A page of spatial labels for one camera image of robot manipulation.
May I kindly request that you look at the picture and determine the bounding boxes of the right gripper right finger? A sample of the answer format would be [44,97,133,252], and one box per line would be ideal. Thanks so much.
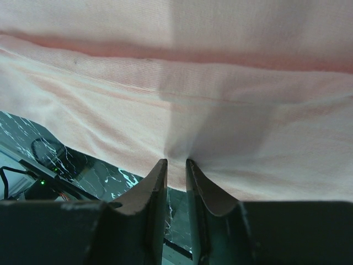
[185,159,237,264]

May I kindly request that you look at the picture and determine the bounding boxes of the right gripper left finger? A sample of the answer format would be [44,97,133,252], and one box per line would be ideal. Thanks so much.
[106,159,168,264]

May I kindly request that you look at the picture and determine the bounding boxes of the salmon pink t-shirt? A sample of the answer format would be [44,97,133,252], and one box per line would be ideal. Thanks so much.
[1,1,352,201]

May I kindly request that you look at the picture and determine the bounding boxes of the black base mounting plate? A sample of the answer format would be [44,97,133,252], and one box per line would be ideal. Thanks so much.
[1,150,97,200]

